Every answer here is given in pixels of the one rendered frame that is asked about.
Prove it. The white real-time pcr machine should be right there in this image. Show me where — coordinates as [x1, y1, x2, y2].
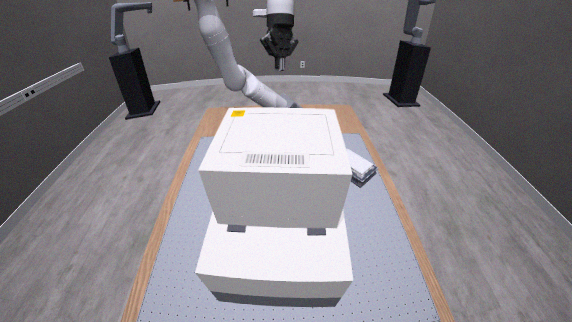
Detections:
[195, 108, 353, 307]

